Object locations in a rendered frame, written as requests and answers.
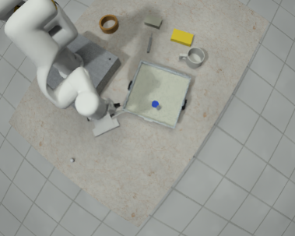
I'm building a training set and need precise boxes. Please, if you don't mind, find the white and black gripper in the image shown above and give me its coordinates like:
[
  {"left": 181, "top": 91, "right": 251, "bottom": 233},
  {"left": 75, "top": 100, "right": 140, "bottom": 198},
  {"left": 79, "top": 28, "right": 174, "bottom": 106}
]
[{"left": 87, "top": 98, "right": 121, "bottom": 122}]

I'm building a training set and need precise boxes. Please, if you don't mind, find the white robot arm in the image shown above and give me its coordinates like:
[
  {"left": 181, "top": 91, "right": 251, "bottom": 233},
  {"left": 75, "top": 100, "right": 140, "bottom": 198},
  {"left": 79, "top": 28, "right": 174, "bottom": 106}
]
[{"left": 0, "top": 0, "right": 120, "bottom": 137}]

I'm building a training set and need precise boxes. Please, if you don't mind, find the white mug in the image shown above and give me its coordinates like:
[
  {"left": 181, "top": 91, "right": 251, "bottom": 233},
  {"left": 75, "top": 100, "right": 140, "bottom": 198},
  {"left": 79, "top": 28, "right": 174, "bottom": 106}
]
[{"left": 179, "top": 47, "right": 205, "bottom": 69}]

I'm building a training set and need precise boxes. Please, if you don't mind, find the yellow rectangular block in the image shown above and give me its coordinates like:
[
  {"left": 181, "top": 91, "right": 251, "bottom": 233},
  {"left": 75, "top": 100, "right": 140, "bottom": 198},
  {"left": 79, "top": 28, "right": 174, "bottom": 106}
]
[{"left": 170, "top": 29, "right": 194, "bottom": 47}]

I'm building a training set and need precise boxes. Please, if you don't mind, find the brown tape roll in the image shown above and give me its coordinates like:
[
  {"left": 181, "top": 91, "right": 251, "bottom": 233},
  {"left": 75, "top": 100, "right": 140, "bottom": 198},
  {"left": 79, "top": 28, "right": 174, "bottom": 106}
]
[{"left": 99, "top": 14, "right": 119, "bottom": 34}]

